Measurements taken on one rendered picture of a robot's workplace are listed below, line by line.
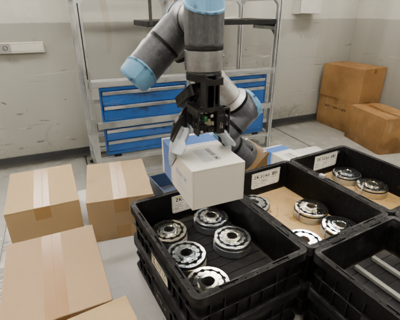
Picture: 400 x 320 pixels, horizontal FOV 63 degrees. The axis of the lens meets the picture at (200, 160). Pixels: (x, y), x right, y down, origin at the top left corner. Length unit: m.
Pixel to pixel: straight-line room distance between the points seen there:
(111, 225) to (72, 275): 0.35
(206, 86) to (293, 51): 3.83
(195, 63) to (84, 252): 0.56
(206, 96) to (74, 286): 0.52
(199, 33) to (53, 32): 2.88
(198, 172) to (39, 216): 0.67
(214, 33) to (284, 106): 3.92
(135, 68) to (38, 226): 0.68
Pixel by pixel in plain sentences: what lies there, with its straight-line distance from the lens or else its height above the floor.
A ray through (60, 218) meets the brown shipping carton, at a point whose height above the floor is 0.80.
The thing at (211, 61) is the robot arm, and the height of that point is 1.34.
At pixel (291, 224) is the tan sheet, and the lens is 1.06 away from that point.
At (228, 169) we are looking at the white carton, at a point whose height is 1.13.
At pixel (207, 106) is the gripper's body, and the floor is 1.26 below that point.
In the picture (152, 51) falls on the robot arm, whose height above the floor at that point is 1.35.
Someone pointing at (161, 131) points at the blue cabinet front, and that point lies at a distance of 2.86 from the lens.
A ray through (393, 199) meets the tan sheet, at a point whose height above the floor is 0.83.
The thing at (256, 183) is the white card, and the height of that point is 0.88.
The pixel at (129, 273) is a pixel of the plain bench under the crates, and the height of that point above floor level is 0.70.
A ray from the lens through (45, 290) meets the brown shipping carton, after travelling 0.86.
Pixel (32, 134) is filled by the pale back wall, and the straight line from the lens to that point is 3.63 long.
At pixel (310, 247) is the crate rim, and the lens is 0.82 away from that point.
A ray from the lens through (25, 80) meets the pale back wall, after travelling 3.50.
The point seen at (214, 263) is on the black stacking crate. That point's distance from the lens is 0.89.
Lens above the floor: 1.43
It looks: 25 degrees down
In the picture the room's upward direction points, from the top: straight up
